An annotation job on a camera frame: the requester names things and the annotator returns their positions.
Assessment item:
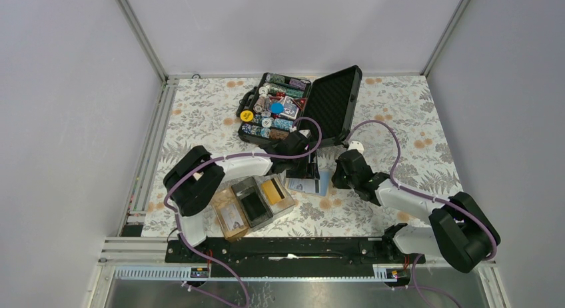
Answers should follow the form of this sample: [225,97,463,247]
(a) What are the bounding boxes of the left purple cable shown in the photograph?
[163,117,323,308]

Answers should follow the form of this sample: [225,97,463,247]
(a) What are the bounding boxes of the black poker chip case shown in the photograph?
[237,65,362,147]

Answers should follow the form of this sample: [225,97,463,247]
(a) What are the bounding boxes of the blue round poker chip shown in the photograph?
[270,102,284,115]

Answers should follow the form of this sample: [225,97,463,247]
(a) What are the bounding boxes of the floral patterned table mat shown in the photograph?
[141,76,462,237]

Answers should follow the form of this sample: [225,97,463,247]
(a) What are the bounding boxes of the black VIP cards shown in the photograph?
[241,193,267,225]

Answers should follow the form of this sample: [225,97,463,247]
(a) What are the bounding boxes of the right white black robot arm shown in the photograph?
[332,149,501,273]

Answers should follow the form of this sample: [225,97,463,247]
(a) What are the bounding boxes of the silver magnetic stripe cards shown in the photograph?
[220,204,245,231]

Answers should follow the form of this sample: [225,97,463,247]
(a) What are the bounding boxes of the white VIP card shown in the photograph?
[288,179,315,194]

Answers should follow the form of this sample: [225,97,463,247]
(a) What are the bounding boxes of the yellow round poker chip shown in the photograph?
[239,110,255,123]

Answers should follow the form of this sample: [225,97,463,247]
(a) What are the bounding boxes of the gold magnetic stripe cards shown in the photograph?
[260,178,285,205]

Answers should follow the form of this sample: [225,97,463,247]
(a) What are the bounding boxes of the smoky black card holder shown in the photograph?
[231,177,274,231]

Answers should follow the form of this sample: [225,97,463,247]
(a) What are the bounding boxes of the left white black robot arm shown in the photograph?
[163,130,322,262]

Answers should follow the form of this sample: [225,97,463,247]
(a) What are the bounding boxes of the blue playing card deck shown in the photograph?
[279,97,300,121]

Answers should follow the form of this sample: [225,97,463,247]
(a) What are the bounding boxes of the clear transparent card holder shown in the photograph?
[257,175,296,219]

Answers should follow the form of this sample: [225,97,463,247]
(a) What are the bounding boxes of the amber transparent card holder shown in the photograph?
[211,188,250,243]

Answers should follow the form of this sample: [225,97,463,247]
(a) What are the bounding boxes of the purple cable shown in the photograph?
[163,117,323,308]
[344,120,499,262]

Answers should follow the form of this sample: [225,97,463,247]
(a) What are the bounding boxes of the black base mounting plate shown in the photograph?
[165,237,426,278]

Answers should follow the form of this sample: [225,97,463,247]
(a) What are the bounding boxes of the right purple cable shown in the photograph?
[344,120,499,262]

